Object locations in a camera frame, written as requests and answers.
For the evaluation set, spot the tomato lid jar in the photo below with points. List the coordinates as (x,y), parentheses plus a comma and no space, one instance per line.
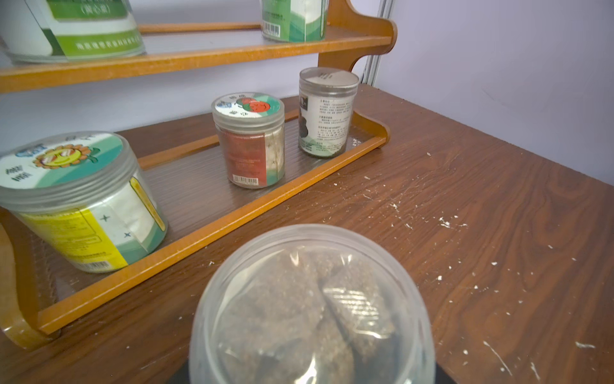
(251,131)

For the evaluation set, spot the clear cup yellow seeds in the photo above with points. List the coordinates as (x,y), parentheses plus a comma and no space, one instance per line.
(311,303)

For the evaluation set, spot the green tree lid jar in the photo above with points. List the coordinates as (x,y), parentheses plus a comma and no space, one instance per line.
(294,21)

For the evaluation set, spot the sunflower lid jar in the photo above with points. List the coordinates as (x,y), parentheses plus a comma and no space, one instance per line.
(86,196)

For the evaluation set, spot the white green Ideal jar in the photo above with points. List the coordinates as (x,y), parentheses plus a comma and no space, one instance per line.
(66,31)

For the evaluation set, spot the white lid text jar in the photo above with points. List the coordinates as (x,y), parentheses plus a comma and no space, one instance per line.
(326,97)

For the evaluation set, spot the wooden three-tier shelf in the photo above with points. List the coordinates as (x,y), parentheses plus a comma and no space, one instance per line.
(186,179)

